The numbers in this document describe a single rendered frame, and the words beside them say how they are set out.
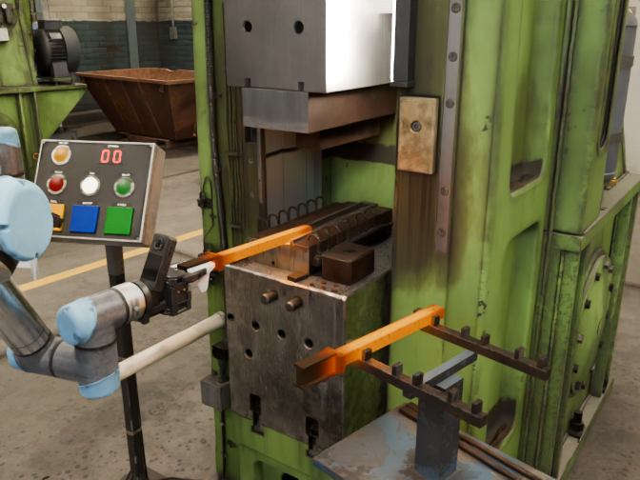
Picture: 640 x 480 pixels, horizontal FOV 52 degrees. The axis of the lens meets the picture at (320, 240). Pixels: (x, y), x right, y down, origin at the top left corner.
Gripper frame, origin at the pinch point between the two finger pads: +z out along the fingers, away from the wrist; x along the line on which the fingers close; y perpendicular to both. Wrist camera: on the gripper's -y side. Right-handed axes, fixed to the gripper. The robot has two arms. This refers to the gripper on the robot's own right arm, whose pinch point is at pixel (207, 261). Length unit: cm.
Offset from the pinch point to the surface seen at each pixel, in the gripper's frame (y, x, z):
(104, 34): -43, -767, 569
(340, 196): 2, -15, 75
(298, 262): 7.1, 4.3, 27.6
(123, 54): -13, -765, 601
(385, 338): 8.5, 41.9, 5.2
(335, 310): 14.3, 19.5, 21.7
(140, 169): -12.1, -43.6, 19.8
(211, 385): 61, -38, 37
